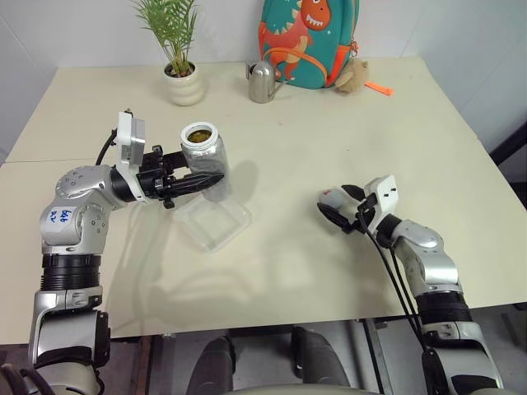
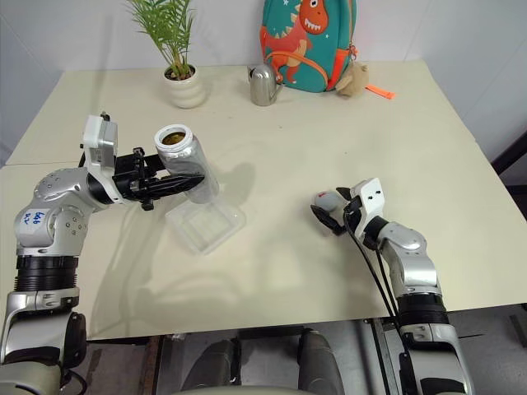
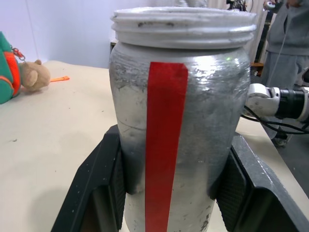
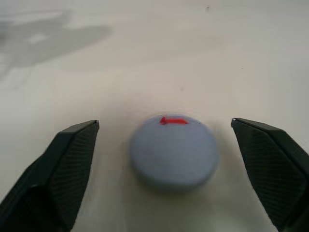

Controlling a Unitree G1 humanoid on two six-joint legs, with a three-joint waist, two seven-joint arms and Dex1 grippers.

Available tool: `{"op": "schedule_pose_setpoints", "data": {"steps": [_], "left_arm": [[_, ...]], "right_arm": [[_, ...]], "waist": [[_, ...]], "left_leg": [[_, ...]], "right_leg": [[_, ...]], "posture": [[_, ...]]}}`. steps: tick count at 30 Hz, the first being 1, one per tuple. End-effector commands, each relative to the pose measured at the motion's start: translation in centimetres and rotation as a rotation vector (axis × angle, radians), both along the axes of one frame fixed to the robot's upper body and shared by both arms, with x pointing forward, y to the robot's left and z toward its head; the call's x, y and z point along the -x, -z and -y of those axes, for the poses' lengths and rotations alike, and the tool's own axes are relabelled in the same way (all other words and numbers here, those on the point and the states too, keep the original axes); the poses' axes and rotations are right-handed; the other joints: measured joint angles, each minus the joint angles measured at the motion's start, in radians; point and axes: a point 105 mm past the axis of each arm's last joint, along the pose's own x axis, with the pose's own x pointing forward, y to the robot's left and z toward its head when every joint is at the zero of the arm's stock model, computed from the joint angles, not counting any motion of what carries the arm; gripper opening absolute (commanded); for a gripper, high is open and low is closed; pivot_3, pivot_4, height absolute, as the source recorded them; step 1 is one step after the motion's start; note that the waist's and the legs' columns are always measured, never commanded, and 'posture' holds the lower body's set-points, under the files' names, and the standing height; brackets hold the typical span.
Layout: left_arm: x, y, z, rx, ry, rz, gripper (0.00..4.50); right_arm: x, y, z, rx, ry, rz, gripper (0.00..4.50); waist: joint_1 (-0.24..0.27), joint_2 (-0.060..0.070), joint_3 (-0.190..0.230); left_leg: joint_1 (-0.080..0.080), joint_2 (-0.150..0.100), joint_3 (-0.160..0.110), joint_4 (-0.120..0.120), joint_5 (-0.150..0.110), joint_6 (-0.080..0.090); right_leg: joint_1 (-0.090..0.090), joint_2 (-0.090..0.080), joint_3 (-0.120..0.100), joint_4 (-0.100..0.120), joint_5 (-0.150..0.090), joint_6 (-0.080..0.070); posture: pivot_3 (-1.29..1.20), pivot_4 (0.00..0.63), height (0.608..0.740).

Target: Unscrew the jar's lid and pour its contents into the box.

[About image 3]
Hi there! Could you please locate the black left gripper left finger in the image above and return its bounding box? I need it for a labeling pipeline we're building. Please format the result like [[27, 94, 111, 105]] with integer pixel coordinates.
[[49, 124, 127, 232]]

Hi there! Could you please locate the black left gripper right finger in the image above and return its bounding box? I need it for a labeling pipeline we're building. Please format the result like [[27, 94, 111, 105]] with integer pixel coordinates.
[[209, 132, 309, 232]]

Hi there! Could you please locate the grey jar with red tape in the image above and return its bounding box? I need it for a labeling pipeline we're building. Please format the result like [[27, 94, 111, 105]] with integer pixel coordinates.
[[108, 6, 258, 232]]

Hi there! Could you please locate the green and orange bag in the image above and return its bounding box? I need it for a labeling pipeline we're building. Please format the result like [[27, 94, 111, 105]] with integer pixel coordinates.
[[0, 31, 52, 105]]

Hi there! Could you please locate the wooden rack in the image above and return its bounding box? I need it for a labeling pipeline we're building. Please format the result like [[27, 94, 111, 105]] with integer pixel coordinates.
[[250, 11, 277, 77]]

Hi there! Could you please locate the person in grey clothes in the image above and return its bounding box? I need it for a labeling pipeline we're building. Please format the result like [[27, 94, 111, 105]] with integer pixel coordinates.
[[260, 0, 309, 88]]

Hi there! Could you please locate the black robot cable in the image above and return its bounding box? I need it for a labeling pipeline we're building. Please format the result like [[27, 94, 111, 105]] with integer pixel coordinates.
[[240, 105, 309, 140]]

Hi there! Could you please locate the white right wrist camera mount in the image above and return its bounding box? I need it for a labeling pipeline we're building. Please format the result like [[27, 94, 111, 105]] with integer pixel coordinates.
[[245, 83, 282, 117]]

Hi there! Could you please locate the orange strap piece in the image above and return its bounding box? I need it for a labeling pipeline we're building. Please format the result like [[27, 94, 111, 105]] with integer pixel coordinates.
[[49, 75, 70, 83]]

